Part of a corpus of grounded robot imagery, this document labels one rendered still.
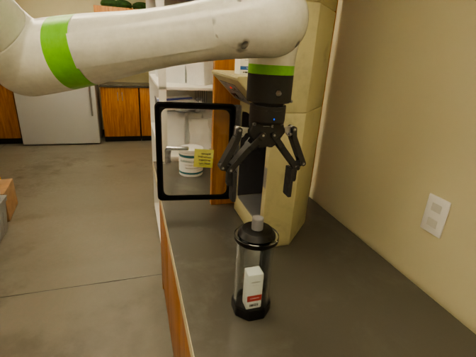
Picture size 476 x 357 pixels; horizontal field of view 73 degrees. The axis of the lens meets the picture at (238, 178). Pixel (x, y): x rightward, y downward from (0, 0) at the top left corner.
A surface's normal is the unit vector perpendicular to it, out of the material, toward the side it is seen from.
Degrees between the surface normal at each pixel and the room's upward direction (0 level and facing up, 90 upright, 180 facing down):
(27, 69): 106
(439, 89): 90
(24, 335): 0
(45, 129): 90
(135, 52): 112
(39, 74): 116
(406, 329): 0
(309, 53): 90
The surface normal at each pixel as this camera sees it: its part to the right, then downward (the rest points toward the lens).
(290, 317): 0.06, -0.93
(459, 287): -0.95, 0.06
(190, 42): -0.08, 0.68
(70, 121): 0.30, 0.36
